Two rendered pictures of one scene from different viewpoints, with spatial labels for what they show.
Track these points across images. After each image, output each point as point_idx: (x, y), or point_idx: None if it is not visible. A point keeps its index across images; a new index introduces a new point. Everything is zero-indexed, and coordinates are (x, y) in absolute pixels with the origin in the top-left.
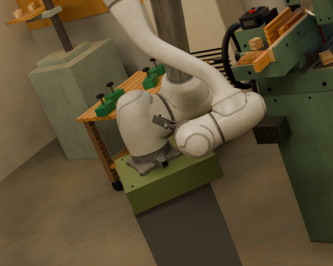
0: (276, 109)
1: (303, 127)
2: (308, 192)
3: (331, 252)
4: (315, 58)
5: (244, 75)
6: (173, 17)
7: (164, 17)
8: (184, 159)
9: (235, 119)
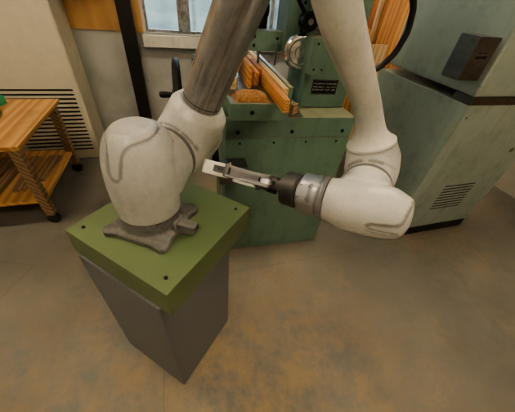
0: (237, 151)
1: (256, 167)
2: None
3: (248, 256)
4: None
5: (244, 115)
6: None
7: None
8: (208, 217)
9: (398, 173)
